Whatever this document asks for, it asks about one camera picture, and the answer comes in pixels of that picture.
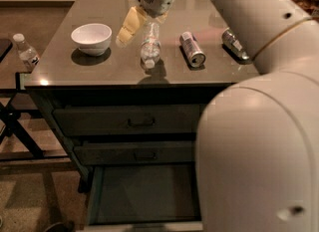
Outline slim silver energy drink can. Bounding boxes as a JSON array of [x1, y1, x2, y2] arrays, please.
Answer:
[[179, 32, 206, 68]]

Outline clear plastic water bottle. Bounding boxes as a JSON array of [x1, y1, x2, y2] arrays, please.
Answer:
[[141, 22, 160, 70]]

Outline dark cabinet with drawers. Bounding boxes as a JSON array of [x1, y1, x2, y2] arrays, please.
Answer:
[[23, 0, 263, 194]]

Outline green silver soda can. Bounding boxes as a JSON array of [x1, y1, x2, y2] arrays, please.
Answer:
[[221, 28, 249, 61]]

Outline open bottom left drawer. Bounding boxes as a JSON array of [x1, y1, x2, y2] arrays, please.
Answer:
[[83, 163, 202, 232]]

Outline middle left drawer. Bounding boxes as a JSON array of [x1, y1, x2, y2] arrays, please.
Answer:
[[74, 140, 194, 165]]

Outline white ceramic bowl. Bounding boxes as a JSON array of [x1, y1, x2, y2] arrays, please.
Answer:
[[71, 23, 113, 56]]

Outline top left drawer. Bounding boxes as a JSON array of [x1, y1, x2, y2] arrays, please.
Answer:
[[53, 105, 199, 136]]

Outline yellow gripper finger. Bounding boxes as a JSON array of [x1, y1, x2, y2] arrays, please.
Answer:
[[116, 6, 148, 48], [156, 13, 167, 24]]

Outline small bottle on side table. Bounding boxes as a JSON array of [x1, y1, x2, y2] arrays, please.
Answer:
[[13, 34, 40, 73]]

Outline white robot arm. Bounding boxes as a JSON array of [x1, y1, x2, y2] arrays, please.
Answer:
[[195, 0, 319, 232]]

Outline dark side table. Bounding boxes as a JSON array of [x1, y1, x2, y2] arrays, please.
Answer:
[[0, 37, 66, 161]]

